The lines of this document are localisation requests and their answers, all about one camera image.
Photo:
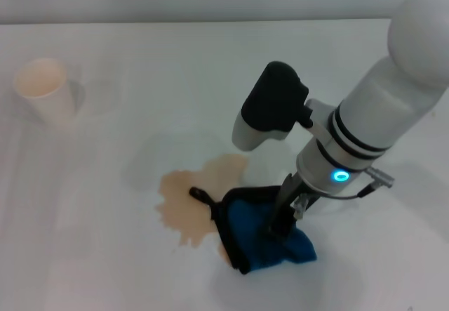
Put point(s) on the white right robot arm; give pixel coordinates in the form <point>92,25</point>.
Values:
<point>386,107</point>

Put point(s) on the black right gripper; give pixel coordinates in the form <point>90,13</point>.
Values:
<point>282,216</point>

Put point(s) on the brown liquid stain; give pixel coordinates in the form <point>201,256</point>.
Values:
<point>189,202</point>

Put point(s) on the blue rag with black trim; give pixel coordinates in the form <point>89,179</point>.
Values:
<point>245,233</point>

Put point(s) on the white paper cup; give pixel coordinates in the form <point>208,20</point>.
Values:
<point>45,93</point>

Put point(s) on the black and grey wrist camera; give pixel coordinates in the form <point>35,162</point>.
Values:
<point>273,97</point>

